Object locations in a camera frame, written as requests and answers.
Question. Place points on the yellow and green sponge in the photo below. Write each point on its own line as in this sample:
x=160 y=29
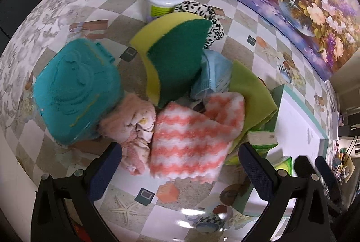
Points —
x=174 y=62

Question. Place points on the blue face mask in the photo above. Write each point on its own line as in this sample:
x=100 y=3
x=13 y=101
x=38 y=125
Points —
x=213 y=73

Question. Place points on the pink printed cloth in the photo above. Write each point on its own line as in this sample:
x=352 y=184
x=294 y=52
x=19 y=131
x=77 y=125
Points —
x=126 y=118

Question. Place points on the pile of colourful clutter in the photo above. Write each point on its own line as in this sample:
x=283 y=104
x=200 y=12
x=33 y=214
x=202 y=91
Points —
x=341 y=163

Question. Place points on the green tissue packet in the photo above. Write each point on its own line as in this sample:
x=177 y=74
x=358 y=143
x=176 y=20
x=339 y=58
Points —
x=263 y=138

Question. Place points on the white box with green rim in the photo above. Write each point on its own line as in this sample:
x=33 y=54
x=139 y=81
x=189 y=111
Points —
x=298 y=123

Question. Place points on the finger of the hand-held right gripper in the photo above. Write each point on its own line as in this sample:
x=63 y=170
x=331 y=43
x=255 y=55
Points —
x=302 y=167
x=326 y=174

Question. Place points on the pink white striped cloth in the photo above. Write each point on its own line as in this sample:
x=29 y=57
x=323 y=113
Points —
x=185 y=143

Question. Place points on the lime green cloth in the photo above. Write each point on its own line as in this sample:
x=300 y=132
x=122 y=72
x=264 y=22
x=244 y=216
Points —
x=247 y=90

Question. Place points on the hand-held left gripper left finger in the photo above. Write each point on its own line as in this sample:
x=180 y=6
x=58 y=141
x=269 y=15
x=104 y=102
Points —
x=104 y=171

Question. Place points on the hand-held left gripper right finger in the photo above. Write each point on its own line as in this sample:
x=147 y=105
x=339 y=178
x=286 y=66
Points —
x=254 y=171

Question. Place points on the leopard print scrunchie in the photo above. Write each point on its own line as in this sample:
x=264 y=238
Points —
x=215 y=31

